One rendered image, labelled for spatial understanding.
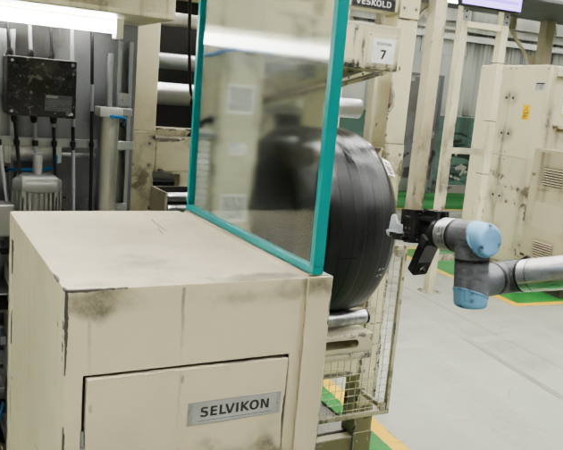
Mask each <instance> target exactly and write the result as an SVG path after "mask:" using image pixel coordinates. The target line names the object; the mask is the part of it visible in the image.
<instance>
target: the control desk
mask: <svg viewBox="0 0 563 450"><path fill-rule="evenodd" d="M332 279H333V276H332V275H330V274H328V273H326V272H323V274H318V275H312V274H310V273H308V272H306V271H304V270H302V269H300V268H299V267H297V266H295V265H293V264H291V263H289V262H286V261H285V260H283V259H282V258H280V257H278V256H276V255H274V254H271V253H269V252H267V251H265V250H264V249H263V248H261V247H259V246H256V245H254V244H252V243H250V242H248V241H247V240H246V239H244V238H242V237H239V236H237V235H235V234H233V233H231V232H230V231H228V230H226V229H224V228H222V227H220V226H218V225H216V224H214V223H212V222H211V221H208V220H206V219H205V218H203V217H201V216H199V215H197V214H195V213H193V212H191V211H189V210H186V211H184V212H180V211H66V212H10V243H9V305H8V369H7V432H6V450H315V448H316V439H317V430H318V421H319V412H320V403H321V394H322V384H323V375H324V358H325V349H326V340H327V331H328V322H329V314H330V305H331V296H332Z"/></svg>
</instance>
